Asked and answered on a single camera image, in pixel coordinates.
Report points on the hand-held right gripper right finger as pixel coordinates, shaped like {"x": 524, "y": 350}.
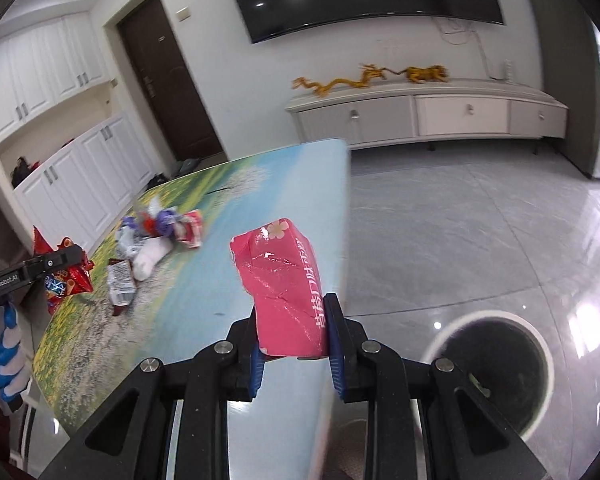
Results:
{"x": 336, "y": 360}

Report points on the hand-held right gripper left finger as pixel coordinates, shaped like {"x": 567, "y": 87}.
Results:
{"x": 256, "y": 375}

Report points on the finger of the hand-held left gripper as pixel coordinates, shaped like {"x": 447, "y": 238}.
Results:
{"x": 55, "y": 262}

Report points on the clear snack wrapper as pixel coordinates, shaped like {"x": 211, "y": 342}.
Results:
{"x": 120, "y": 284}

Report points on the pink snack packet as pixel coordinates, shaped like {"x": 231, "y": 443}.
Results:
{"x": 285, "y": 290}

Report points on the purple wrapper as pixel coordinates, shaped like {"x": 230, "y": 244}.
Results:
{"x": 132, "y": 223}
{"x": 166, "y": 217}

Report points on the white round bin black liner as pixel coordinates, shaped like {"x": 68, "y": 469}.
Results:
{"x": 437, "y": 345}

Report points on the person's left hand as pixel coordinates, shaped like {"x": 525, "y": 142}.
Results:
{"x": 10, "y": 365}

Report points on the white blue wrapper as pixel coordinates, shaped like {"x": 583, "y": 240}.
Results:
{"x": 126, "y": 245}

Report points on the dark bag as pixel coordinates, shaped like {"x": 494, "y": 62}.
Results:
{"x": 24, "y": 170}

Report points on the landscape printed folding table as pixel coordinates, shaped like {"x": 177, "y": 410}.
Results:
{"x": 205, "y": 300}

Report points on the dark shoes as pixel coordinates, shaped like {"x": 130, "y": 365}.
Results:
{"x": 156, "y": 180}

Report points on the red white snack packet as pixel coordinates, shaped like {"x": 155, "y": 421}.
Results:
{"x": 192, "y": 228}

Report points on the grey shoes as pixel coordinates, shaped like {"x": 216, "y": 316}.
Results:
{"x": 187, "y": 165}

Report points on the dark brown door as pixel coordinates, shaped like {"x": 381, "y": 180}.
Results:
{"x": 172, "y": 85}

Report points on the white television cabinet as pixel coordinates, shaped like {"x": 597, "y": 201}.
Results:
{"x": 430, "y": 115}

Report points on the golden dragon figurine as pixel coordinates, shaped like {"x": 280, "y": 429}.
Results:
{"x": 340, "y": 82}

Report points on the golden tiger figurine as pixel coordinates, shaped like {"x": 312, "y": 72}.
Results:
{"x": 425, "y": 74}

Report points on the white power strip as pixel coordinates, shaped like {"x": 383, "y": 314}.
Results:
{"x": 507, "y": 71}

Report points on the white wall cupboards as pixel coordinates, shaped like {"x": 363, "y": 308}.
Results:
{"x": 55, "y": 110}

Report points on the white light switch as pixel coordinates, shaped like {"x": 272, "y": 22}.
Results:
{"x": 183, "y": 14}

